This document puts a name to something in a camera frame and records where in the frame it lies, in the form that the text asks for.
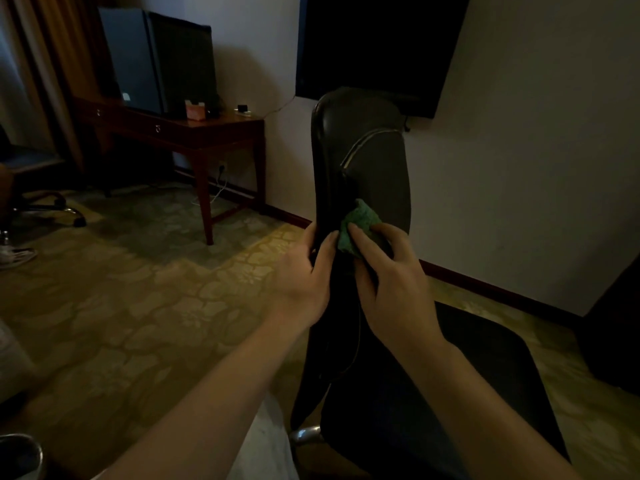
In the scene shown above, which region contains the dark cabinet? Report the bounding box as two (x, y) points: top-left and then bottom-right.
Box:
(575, 254), (640, 395)

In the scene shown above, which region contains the white hanging cord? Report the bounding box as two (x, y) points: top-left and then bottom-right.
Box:
(192, 172), (231, 205)

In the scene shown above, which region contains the green cleaning cloth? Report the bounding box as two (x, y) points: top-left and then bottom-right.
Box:
(337, 198), (389, 258)

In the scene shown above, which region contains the black swivel chair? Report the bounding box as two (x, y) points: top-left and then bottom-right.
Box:
(0, 124), (87, 231)

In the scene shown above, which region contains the black mini fridge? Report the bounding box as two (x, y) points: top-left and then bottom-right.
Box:
(97, 7), (221, 121)

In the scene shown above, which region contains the thin black cable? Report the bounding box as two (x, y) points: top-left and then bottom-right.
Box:
(249, 94), (301, 119)

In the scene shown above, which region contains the person's left forearm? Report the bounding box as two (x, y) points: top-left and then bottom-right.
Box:
(92, 314), (311, 480)

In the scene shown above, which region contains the person's right hand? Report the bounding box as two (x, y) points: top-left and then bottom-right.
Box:
(347, 222), (449, 355)

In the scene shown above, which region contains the dark red wooden table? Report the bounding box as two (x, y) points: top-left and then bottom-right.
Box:
(73, 97), (267, 245)

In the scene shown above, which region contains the black leather chair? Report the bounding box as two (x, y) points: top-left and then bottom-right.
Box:
(289, 87), (571, 480)

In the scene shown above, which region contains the beige upholstered furniture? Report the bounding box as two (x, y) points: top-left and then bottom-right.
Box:
(0, 319), (39, 405)

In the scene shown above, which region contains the person's right forearm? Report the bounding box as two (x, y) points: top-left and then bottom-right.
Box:
(405, 339), (581, 480)

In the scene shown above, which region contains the person's left hand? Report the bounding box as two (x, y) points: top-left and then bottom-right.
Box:
(269, 222), (341, 331)

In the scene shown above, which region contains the black wall television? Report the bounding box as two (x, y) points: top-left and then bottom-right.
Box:
(295, 0), (472, 119)

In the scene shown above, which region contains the white sheer curtain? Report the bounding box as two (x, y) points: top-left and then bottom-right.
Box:
(0, 9), (56, 155)

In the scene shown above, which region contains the brown curtain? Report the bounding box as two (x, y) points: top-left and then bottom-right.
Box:
(0, 0), (113, 173)

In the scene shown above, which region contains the dark red baseboard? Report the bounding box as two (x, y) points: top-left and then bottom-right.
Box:
(175, 167), (583, 328)

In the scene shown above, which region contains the metal trash bin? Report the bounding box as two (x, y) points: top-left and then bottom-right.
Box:
(0, 433), (47, 480)

